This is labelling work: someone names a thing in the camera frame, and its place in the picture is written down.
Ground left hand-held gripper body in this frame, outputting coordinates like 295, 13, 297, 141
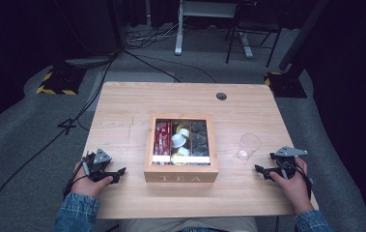
81, 148, 114, 184

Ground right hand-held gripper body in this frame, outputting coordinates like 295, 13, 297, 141
269, 146, 309, 180

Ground clear plastic cup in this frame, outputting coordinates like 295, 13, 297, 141
236, 132, 263, 161

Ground wooden tea box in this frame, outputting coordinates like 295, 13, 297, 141
143, 112, 219, 184

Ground person's right hand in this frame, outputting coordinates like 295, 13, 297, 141
268, 157, 316, 215

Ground person's left hand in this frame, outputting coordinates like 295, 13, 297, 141
70, 160, 114, 198

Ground bundle of red stick packets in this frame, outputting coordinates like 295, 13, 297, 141
154, 119, 173, 166

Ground black stand base striped edge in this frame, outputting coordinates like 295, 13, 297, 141
35, 65, 87, 97
264, 71, 308, 99

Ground heap of dark tea pieces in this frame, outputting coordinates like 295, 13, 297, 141
190, 120, 211, 166

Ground grey flat stand foot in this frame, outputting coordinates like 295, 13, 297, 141
64, 55, 116, 68

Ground grey slanted stand pole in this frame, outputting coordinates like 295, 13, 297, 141
278, 0, 331, 72

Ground black metal chair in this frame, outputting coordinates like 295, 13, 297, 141
224, 2, 284, 69

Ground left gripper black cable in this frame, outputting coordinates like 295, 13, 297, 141
62, 159, 90, 199

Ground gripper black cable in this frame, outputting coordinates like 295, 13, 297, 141
62, 159, 90, 199
294, 163, 314, 199

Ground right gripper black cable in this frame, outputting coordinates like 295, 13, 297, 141
294, 163, 314, 199

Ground long black floor cable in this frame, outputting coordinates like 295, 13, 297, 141
0, 56, 116, 231

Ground thin black floor cable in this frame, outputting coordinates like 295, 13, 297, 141
135, 52, 217, 84

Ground tangle of floor cables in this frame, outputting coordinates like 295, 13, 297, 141
125, 18, 184, 50

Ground white desk frame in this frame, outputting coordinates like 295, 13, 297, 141
174, 0, 255, 60

